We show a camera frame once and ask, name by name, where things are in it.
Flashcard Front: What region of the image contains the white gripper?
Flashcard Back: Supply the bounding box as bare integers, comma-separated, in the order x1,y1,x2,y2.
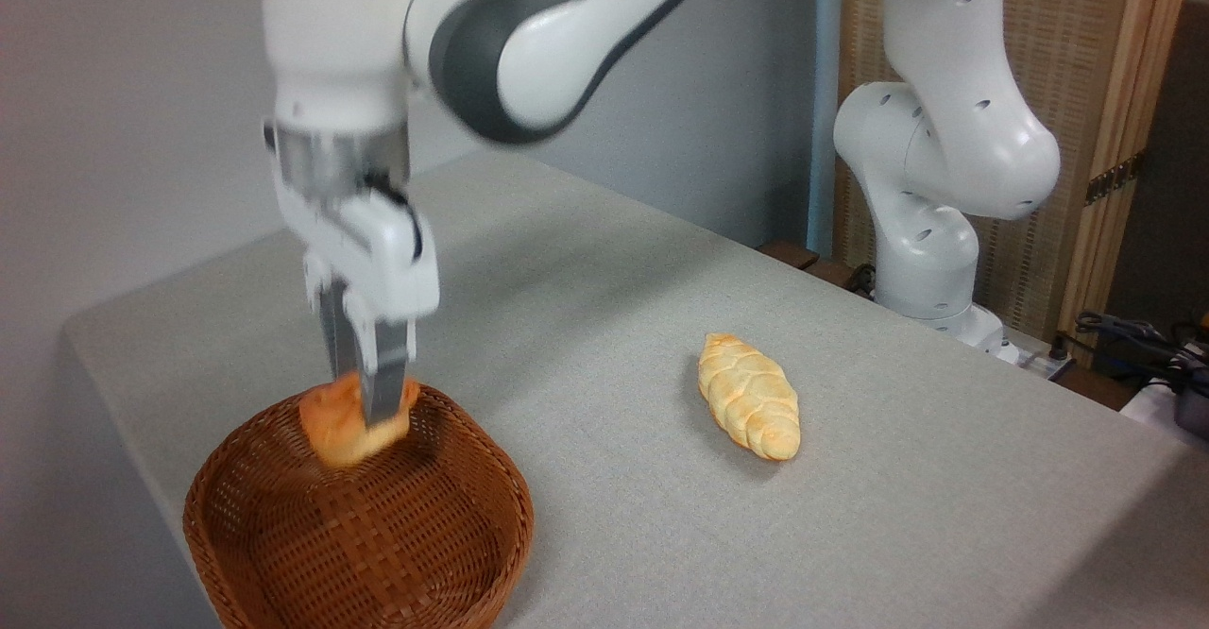
272,174,442,428

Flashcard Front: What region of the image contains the round knotted bread roll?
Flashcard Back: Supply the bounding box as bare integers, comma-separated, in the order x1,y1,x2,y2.
298,370,422,470

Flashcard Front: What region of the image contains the long braided bread loaf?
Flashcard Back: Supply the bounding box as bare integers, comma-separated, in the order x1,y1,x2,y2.
697,331,803,463

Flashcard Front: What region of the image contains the brown woven wicker basket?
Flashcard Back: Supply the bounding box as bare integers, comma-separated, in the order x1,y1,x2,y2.
182,378,536,629

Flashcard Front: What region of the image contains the grey tablecloth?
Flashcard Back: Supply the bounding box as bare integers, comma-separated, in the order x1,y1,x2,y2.
61,149,1209,629

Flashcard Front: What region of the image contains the black cable bundle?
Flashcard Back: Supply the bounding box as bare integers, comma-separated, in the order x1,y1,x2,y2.
1074,310,1209,396

